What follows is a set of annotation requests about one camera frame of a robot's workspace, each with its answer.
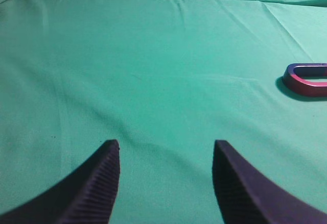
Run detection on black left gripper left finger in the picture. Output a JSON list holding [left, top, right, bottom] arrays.
[[1, 140, 120, 223]]

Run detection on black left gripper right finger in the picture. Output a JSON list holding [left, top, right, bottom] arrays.
[[212, 140, 326, 223]]

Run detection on red-blue horseshoe magnet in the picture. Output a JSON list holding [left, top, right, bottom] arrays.
[[282, 63, 326, 97]]

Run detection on green cloth backdrop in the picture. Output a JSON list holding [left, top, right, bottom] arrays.
[[1, 0, 326, 223]]

